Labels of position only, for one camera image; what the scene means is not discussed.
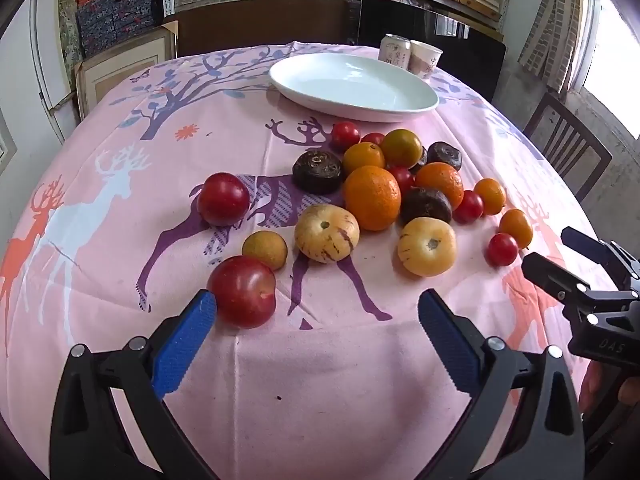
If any pink deer print tablecloth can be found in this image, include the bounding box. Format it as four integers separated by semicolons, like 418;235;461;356
0;40;626;480

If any large orange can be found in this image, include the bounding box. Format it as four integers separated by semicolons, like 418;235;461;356
343;165;402;232

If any yellow-orange mandarin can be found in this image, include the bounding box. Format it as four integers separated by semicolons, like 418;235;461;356
342;142;386;176

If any black glossy panel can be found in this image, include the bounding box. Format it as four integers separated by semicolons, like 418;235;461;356
357;0;507;103

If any person's right hand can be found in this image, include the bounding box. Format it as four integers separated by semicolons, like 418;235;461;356
580;359;640;418

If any stack of blue patterned boxes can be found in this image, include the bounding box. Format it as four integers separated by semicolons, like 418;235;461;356
75;0;166;58

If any pink paper cup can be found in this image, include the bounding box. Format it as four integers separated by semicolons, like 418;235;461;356
409;40;445;80

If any framed picture in cardboard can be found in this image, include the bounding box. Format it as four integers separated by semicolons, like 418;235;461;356
74;27;178;118

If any pink drink can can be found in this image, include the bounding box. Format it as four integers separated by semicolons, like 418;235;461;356
378;34;412;68

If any dark brown wooden board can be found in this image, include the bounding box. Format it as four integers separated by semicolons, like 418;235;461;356
162;0;361;58

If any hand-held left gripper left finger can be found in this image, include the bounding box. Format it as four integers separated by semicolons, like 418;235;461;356
49;288;221;480

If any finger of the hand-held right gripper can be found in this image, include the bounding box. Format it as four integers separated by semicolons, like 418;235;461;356
521;251;640;317
561;226;640;281

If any green-tinged mandarin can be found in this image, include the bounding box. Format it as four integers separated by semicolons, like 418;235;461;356
380;129;424;169

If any dark wooden chair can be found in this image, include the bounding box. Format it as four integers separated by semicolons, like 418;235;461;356
522;91;613;203

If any white oval plate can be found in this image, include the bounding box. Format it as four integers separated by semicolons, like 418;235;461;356
269;54;440;123

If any red plum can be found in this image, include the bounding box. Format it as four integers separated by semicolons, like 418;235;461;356
196;172;251;227
207;255;277;330

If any white door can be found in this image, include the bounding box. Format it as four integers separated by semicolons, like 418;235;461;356
0;0;81;161

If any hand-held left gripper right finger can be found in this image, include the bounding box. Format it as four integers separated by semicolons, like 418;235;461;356
417;288;586;480

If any small yellow-brown fruit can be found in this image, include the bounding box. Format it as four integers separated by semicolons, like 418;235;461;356
242;230;289;271

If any small orange mandarin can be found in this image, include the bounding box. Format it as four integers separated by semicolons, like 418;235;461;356
473;178;507;216
498;208;534;250

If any striped yellow pepino melon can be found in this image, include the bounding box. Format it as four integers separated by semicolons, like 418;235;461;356
294;204;361;264
397;216;458;278

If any window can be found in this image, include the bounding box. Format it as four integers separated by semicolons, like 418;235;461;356
580;0;640;111

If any brick pattern curtain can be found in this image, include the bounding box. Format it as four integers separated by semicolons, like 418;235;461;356
517;0;601;93

